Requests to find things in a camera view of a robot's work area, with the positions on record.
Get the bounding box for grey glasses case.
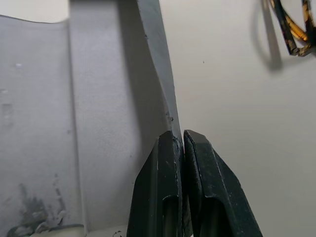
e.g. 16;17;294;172
0;0;184;237

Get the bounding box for tortoiseshell glasses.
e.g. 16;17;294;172
261;0;316;57

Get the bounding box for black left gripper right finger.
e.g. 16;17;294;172
182;129;264;237

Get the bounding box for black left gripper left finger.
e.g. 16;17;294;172
126;130;185;237

